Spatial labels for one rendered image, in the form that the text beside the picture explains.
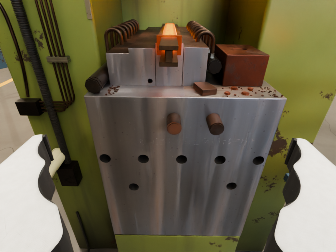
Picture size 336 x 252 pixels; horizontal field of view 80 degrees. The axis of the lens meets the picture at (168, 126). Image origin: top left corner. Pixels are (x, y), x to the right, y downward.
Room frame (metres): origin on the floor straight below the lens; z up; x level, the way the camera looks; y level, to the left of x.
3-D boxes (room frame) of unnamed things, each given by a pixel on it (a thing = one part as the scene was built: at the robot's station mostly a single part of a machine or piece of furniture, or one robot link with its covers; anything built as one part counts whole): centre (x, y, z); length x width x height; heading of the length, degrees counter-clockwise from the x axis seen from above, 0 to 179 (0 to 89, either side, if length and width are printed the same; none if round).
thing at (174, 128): (0.33, -0.01, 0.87); 0.04 x 0.03 x 0.03; 0
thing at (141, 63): (0.62, 0.02, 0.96); 0.42 x 0.20 x 0.09; 0
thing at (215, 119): (0.33, -0.09, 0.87); 0.04 x 0.03 x 0.03; 0
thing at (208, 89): (0.38, -0.07, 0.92); 0.04 x 0.03 x 0.01; 17
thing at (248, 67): (0.47, -0.16, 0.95); 0.12 x 0.09 x 0.07; 0
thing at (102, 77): (0.55, 0.14, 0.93); 0.40 x 0.03 x 0.03; 0
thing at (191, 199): (0.63, -0.03, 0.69); 0.56 x 0.38 x 0.45; 0
